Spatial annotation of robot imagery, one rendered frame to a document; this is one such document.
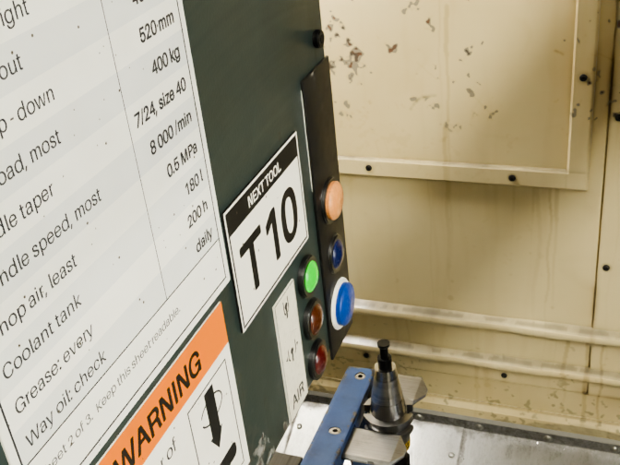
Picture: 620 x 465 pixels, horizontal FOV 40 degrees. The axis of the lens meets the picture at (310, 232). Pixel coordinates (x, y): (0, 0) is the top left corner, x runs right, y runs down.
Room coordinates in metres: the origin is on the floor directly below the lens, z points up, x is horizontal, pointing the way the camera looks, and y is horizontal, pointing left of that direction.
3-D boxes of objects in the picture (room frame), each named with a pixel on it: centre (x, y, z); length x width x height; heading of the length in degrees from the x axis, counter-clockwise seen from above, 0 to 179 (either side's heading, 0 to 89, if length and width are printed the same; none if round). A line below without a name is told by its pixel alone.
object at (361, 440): (0.76, -0.05, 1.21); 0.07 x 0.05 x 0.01; 67
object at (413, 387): (0.86, -0.09, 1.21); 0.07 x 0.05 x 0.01; 67
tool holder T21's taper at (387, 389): (0.81, -0.07, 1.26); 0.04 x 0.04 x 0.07
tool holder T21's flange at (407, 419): (0.81, -0.07, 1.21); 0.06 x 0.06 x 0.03
